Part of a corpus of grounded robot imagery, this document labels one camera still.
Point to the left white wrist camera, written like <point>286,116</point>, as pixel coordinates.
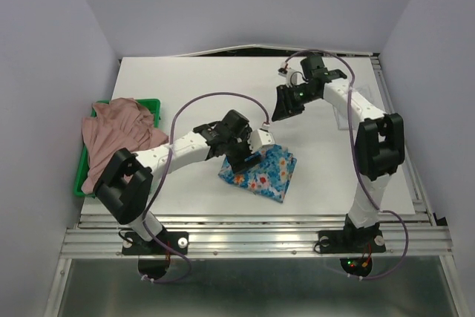
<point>260,139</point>

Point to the pink skirt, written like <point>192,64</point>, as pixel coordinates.
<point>118,135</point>

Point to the blue floral skirt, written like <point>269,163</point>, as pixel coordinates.
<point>270,178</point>

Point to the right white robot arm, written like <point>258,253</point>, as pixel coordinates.
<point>376,137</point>

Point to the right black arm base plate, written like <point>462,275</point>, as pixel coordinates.
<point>341,242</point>

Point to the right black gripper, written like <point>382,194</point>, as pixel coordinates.
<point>284,107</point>

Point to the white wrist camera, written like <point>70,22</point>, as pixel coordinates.
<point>291,76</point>
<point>260,139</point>

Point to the green plastic bin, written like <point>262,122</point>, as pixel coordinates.
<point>83,187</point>

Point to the aluminium table frame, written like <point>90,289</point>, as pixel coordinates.
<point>260,265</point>

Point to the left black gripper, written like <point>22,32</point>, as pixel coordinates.
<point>240,166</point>

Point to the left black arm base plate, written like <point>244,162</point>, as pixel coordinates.
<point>134,245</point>

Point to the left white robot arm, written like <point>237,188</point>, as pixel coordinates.
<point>128,179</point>

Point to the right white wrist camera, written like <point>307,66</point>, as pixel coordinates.
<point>291,76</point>

